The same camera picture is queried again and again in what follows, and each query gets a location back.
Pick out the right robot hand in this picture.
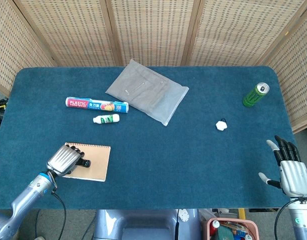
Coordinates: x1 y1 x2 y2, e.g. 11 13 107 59
258 135 307 199

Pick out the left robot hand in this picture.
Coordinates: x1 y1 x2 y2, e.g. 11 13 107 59
46 144 92 178

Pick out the black stapler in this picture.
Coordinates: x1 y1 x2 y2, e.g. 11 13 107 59
75 158 92 168

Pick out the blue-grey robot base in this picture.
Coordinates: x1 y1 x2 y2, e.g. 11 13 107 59
92 208 201 240

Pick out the brown spiral notebook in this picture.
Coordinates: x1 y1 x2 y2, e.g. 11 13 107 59
62 142 111 183

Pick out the small white bottle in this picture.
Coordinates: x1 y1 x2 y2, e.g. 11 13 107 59
93 113 120 125

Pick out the plastic wrap roll box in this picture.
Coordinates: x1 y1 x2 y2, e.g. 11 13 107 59
65 96 130 114

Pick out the pink storage basket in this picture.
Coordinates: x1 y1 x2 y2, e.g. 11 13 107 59
203 217 259 240

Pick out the small white object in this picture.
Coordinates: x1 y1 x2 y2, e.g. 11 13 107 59
215 118 228 131

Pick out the green energy drink can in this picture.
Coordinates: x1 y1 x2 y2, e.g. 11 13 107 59
242 82 270 108

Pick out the blue table mat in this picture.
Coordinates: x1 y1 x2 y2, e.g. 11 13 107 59
0 65 307 210

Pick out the grey clothing in plastic bag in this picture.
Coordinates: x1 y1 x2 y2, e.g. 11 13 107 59
105 58 189 127

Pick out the woven folding screen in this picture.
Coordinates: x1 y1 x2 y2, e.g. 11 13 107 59
0 0 307 134

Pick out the black cable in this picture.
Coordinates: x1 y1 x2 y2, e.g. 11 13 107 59
274 197 307 240
47 170 67 240

